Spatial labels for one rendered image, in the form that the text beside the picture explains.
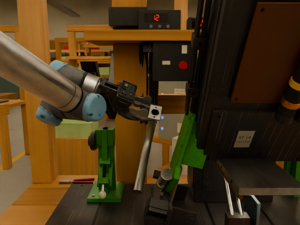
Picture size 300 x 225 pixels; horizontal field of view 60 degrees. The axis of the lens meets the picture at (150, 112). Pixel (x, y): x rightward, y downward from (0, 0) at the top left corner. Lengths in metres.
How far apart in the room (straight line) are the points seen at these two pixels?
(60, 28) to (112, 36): 10.60
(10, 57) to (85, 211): 0.63
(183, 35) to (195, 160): 0.46
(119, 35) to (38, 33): 0.37
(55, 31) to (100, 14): 1.95
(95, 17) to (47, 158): 10.14
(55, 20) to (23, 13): 10.45
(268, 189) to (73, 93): 0.51
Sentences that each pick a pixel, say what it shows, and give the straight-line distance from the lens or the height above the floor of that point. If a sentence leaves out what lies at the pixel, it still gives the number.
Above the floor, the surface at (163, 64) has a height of 1.41.
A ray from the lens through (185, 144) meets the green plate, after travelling 0.78.
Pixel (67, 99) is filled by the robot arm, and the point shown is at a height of 1.33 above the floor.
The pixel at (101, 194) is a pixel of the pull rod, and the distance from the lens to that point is 1.00.
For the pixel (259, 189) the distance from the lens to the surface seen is 0.68.
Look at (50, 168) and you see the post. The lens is 1.29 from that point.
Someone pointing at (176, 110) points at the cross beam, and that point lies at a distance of 1.23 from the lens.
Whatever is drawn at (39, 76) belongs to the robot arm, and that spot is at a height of 1.39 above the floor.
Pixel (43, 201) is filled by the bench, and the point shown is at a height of 0.88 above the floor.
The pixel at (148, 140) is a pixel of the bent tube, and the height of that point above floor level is 1.14.
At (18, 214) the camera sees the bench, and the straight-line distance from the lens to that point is 1.12.
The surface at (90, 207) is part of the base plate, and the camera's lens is 1.03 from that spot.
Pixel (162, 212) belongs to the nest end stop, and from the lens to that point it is 0.86.
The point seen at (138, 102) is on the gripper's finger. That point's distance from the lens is 0.88.
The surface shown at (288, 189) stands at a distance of 0.71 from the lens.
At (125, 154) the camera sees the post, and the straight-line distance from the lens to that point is 1.18.
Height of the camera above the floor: 1.41
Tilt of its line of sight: 10 degrees down
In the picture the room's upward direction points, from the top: straight up
